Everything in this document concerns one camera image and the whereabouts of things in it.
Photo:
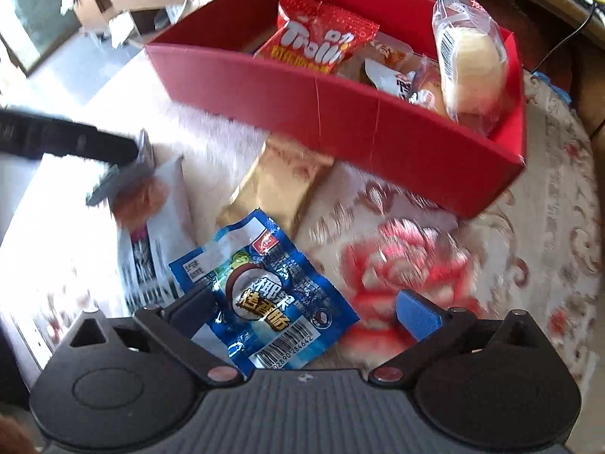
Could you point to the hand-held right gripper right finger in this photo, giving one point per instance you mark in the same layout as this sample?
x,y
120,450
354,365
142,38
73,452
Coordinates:
x,y
420,314

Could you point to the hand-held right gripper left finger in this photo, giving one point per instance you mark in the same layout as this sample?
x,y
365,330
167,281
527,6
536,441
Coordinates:
x,y
194,307

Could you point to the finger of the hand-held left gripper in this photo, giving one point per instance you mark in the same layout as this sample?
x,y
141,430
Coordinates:
x,y
118,184
71,139

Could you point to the white black-print snack packet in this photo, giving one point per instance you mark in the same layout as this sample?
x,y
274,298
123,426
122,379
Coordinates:
x,y
165,227

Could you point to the blue and white snack packet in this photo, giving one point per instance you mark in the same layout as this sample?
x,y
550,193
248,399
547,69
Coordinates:
x,y
264,283

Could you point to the red cardboard box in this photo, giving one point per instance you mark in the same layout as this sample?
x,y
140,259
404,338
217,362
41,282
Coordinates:
x,y
331,123

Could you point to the small bun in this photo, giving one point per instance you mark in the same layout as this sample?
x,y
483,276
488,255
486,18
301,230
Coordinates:
x,y
427,92

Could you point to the grey-white snack pouch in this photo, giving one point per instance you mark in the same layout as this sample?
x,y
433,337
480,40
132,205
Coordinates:
x,y
387,80

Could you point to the red snack packet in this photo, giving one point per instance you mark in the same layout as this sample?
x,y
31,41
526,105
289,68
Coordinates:
x,y
316,33

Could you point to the round bun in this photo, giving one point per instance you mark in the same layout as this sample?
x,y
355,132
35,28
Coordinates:
x,y
468,56

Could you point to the glass sliding door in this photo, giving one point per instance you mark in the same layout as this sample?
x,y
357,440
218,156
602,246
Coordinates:
x,y
42,23

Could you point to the floral tablecloth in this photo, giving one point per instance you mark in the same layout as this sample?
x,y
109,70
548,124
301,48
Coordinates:
x,y
520,246

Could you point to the gold snack packet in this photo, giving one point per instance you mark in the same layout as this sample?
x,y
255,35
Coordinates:
x,y
274,184

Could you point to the blue cloth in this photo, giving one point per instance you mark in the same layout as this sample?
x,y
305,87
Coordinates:
x,y
550,85

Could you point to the wooden TV cabinet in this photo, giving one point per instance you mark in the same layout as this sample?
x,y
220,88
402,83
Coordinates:
x,y
593,99

